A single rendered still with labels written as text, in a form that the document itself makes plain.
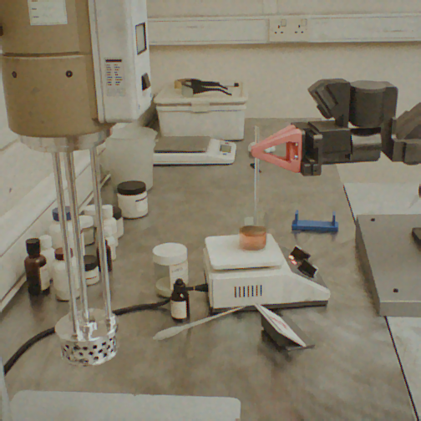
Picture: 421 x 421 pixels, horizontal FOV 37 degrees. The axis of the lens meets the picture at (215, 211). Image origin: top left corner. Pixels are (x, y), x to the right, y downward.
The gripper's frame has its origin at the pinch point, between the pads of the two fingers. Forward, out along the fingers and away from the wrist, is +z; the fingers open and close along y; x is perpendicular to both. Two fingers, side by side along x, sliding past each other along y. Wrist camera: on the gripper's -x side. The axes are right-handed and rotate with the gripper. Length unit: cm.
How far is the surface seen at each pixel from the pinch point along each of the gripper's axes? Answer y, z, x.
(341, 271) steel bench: -6.8, -17.3, 25.9
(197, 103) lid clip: -108, -2, 13
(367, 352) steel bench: 19.9, -12.5, 25.9
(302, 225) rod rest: -27.9, -15.6, 24.9
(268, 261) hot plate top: 5.0, -0.9, 17.1
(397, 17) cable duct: -126, -75, -10
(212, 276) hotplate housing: 4.8, 8.2, 18.9
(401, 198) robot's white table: -43, -44, 26
